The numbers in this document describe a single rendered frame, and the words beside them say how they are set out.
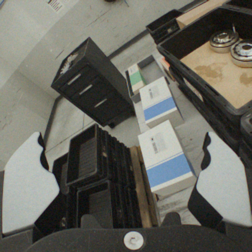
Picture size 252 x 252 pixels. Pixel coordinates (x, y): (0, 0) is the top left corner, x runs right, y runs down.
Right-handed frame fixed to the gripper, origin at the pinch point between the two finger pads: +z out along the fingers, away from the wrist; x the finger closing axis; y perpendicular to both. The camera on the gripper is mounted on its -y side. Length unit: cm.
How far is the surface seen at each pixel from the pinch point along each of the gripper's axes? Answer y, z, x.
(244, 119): 2.7, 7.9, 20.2
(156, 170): 24.5, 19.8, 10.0
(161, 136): 18.4, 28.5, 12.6
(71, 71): 10, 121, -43
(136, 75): 6, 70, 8
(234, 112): 2.4, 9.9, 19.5
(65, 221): 94, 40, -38
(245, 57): -7.6, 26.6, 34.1
